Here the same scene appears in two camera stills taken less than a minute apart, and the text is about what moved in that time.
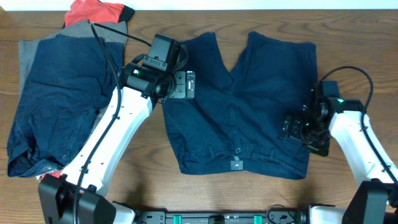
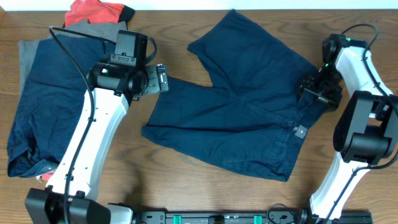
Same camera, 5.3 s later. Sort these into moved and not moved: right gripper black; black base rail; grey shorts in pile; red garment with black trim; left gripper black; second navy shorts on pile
Moved: left gripper black; right gripper black
Not moved: black base rail; second navy shorts on pile; red garment with black trim; grey shorts in pile
